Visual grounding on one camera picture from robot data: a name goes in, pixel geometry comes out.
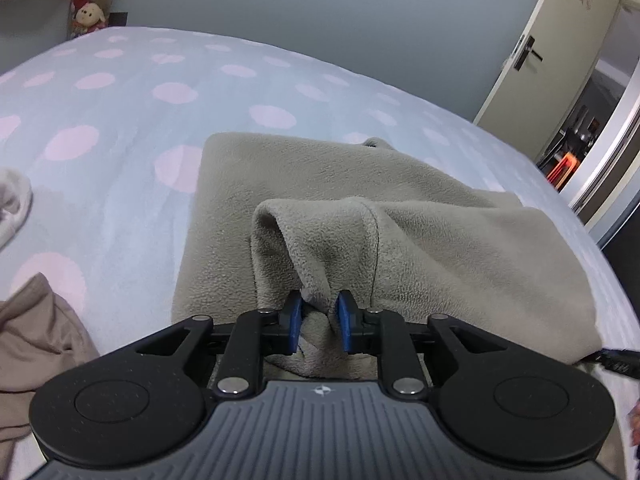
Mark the black door handle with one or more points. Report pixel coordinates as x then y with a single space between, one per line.
527 51

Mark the white cloth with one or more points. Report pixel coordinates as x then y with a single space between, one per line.
15 203

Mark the polka dot bed sheet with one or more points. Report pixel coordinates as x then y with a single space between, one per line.
110 130

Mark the beige fleece hoodie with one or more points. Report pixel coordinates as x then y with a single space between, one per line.
274 214

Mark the tan thin garment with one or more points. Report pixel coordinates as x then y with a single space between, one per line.
41 337

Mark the cream bedroom door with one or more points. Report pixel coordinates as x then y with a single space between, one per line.
525 109

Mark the black wall socket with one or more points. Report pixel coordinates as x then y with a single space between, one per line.
118 19

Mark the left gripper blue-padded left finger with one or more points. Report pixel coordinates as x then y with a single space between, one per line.
242 346

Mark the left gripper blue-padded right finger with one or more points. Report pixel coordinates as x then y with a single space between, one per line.
393 342

